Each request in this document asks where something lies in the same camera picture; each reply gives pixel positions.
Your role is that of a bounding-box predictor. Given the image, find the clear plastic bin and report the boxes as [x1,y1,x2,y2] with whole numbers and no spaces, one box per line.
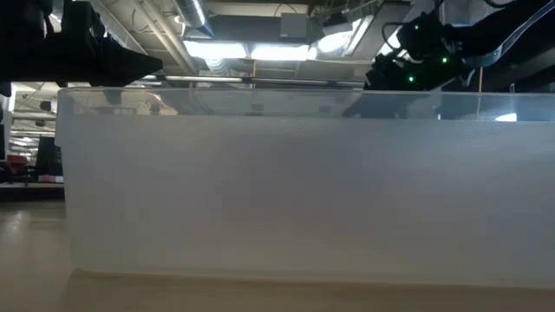
[55,86,555,290]

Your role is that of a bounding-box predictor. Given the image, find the narrow silver spiral duct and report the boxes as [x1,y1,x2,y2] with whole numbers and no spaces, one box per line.
[173,0,214,38]

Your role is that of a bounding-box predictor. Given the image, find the long grey ceiling pipe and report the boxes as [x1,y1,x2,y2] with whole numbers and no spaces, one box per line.
[142,74,366,88]

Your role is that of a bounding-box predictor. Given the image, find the black background furniture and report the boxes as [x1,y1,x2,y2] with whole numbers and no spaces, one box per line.
[0,134,65,185]

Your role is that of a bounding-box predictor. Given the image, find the grey ceiling box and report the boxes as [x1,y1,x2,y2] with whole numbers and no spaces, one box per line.
[279,11,310,41]

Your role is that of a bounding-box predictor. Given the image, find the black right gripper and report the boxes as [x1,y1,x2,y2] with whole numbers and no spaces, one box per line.
[342,12,472,120]

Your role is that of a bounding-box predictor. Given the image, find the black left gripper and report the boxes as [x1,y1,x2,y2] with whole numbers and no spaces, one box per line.
[0,0,164,88]

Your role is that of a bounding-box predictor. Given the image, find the bright ceiling light panel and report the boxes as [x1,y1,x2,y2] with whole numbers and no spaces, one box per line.
[184,39,311,62]

